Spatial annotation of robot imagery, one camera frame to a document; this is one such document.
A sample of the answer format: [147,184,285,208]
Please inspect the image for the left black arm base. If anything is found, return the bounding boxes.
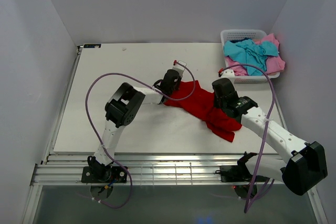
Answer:
[80,166,128,184]

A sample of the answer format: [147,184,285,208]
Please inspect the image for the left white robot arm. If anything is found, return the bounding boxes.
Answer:
[87,67,184,182]

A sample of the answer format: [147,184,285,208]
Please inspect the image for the pink t shirt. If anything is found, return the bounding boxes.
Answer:
[223,34,286,77]

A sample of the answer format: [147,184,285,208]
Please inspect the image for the aluminium frame rails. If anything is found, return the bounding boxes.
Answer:
[30,47,329,224]

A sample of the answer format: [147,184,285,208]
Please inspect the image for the turquoise t shirt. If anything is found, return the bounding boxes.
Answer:
[224,39,279,76]

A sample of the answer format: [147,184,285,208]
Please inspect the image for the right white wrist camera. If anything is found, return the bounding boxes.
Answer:
[218,69,235,79]

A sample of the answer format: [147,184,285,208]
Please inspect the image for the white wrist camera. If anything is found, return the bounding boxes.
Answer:
[172,60,186,77]
[218,69,235,79]

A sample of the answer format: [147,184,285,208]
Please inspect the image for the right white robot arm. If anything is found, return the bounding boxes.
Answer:
[212,78,328,196]

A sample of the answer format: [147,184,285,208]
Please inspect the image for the blue white label sticker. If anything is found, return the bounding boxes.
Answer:
[83,44,101,48]

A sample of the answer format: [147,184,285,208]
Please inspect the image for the white plastic basket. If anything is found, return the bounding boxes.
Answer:
[220,29,285,83]

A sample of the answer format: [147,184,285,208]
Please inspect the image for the red t shirt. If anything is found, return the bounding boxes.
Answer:
[164,80,242,142]

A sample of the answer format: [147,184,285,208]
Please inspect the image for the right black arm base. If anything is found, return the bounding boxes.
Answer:
[215,152,257,182]

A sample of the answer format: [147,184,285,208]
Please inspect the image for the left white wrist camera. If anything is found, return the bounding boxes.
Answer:
[172,60,186,77]

